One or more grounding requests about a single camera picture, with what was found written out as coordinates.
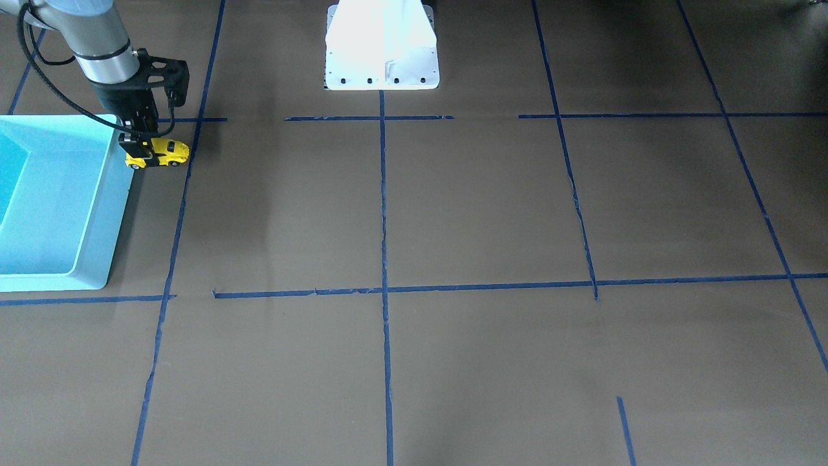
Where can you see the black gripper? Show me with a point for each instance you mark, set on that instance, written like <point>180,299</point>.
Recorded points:
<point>123,97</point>

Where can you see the yellow beetle toy car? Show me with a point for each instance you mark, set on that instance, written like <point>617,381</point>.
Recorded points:
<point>178,152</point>

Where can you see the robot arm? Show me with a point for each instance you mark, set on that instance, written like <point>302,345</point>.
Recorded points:
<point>100,45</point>

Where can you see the teal plastic bin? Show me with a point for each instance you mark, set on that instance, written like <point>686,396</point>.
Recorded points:
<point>64,189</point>

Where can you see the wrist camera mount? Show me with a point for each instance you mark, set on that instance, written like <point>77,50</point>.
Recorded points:
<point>170,74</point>

